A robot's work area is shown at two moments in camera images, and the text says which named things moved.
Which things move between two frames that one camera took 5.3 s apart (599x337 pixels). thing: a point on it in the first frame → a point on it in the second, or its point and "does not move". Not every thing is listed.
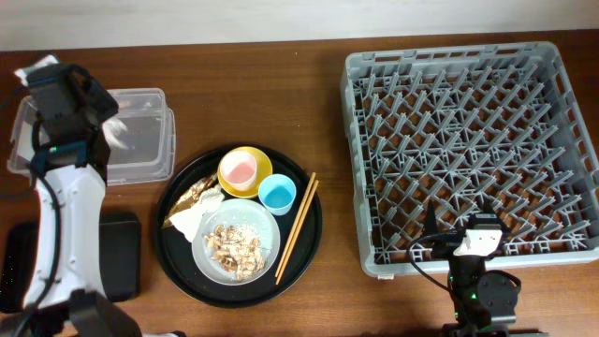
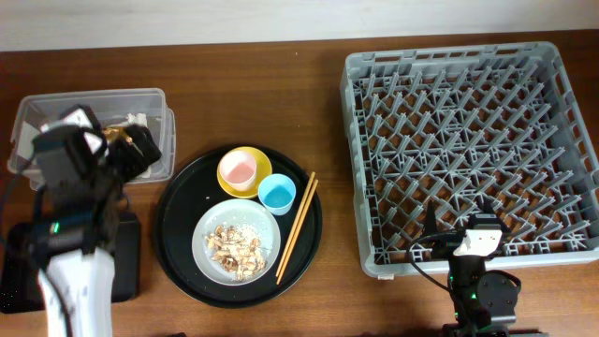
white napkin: x=185 y=222 → x=138 y=119
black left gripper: x=89 y=99 → x=124 y=153
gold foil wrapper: x=190 y=197 → x=116 y=134
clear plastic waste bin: x=151 y=138 does not move
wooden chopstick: x=298 y=230 does not move
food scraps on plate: x=237 y=249 does not move
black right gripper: x=431 y=224 does not move
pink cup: x=238 y=170 does not move
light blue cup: x=278 y=193 does not move
